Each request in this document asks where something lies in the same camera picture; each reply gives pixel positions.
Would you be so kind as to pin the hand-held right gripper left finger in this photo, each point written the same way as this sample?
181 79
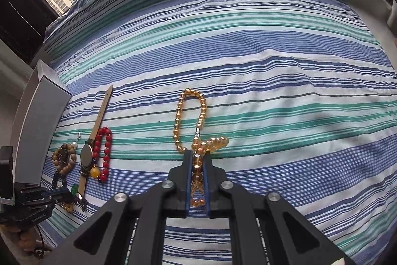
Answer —
188 196

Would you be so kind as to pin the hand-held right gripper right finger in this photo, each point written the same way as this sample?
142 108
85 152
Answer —
207 196

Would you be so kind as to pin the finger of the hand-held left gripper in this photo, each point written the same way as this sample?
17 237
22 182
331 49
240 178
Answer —
49 202
59 191

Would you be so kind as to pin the white cardboard box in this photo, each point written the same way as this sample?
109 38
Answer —
40 128

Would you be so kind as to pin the person's left hand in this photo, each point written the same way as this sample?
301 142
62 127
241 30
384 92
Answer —
24 243

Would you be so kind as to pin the striped bed sheet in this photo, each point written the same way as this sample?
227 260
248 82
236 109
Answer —
279 81

